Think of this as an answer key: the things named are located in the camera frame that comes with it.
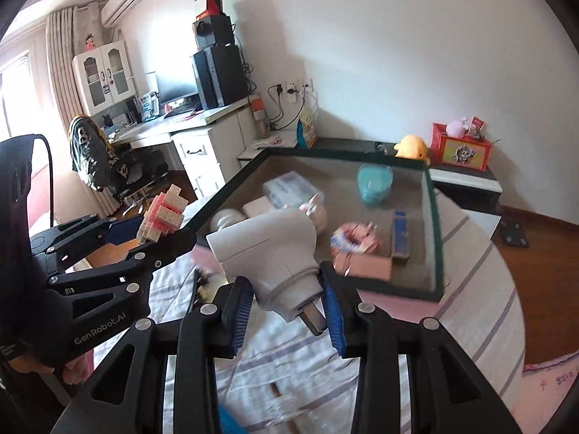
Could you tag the clear plastic bottle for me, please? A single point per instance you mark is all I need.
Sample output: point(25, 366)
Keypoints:
point(283, 414)

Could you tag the teal round container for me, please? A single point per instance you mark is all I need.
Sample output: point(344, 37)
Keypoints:
point(374, 183)

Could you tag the pink white block figure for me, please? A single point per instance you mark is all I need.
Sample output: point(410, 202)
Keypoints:
point(164, 216)

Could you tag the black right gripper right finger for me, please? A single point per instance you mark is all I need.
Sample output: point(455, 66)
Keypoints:
point(447, 391)

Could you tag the white glass door cabinet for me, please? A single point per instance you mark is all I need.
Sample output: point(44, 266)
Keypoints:
point(103, 77)

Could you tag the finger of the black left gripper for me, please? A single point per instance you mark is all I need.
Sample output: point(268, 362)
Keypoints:
point(139, 263)
point(86, 230)

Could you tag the black white low cabinet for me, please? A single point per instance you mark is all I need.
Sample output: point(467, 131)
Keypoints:
point(477, 193)

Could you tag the wall power socket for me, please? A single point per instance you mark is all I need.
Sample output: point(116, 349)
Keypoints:
point(294, 90)

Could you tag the yellow plush octopus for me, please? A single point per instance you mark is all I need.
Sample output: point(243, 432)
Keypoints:
point(412, 147)

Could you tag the red toy box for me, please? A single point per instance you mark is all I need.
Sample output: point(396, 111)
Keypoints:
point(461, 143)

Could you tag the black speaker tower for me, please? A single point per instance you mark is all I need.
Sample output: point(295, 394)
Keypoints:
point(219, 76)

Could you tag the blue gold slim box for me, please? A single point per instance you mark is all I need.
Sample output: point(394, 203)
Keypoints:
point(400, 243)

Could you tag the white plastic adapter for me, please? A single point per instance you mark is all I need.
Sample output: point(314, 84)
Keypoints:
point(275, 253)

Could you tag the beige curtain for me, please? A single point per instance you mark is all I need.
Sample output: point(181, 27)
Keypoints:
point(71, 32)

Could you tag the orange capped bottle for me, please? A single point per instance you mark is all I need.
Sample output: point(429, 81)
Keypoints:
point(259, 115)

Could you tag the pink green storage box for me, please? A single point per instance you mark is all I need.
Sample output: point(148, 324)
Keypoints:
point(334, 173)

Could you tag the rose gold box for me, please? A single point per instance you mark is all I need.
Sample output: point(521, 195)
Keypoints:
point(363, 266)

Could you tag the black office chair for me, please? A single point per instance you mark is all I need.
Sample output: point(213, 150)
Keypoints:
point(129, 176)

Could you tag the black computer monitor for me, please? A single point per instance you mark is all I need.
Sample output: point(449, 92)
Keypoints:
point(177, 86)

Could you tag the clear plastic case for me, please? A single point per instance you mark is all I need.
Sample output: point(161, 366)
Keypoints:
point(290, 189)

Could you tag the blue snack bag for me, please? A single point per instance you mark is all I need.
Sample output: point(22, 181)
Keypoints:
point(306, 136)

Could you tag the white desk with drawers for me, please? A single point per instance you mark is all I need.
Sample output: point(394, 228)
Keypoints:
point(205, 145)

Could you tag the person left hand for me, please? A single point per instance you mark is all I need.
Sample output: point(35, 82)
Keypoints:
point(74, 372)

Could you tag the pink pig doll figure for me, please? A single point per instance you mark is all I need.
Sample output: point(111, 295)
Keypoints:
point(315, 209)

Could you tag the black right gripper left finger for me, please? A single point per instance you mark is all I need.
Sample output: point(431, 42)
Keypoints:
point(125, 394)

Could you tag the striped white tablecloth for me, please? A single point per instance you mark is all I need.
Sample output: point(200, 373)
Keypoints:
point(480, 308)

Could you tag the black box on speaker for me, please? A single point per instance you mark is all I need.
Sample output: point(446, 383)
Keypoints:
point(212, 26)

